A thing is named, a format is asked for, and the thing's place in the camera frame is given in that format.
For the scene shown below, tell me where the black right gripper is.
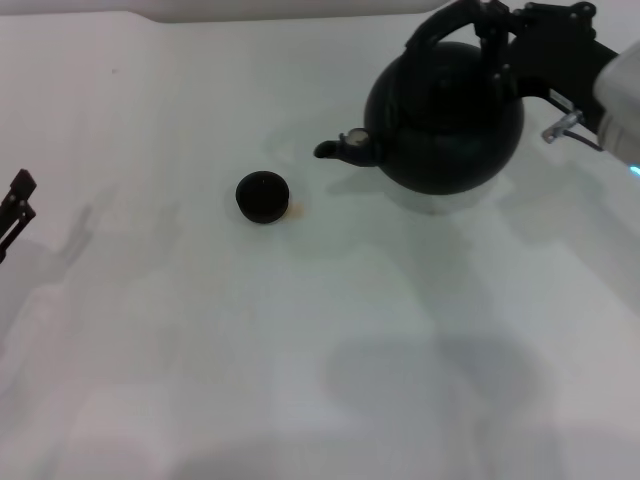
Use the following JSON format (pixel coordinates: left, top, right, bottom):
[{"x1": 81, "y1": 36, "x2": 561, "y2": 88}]
[{"x1": 473, "y1": 0, "x2": 622, "y2": 137}]

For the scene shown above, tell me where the black round teapot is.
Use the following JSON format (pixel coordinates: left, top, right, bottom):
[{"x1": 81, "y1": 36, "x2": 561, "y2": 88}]
[{"x1": 312, "y1": 0, "x2": 526, "y2": 197}]

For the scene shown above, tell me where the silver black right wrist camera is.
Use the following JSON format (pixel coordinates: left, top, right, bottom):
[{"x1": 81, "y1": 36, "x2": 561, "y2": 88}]
[{"x1": 591, "y1": 41, "x2": 640, "y2": 166}]

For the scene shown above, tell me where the silver plug with black cable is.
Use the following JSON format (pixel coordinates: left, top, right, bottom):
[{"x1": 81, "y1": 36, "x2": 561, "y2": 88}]
[{"x1": 541, "y1": 109, "x2": 609, "y2": 152}]

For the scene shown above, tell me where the small dark teacup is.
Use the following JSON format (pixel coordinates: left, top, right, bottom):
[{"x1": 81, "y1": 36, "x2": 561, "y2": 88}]
[{"x1": 234, "y1": 170, "x2": 292, "y2": 226}]

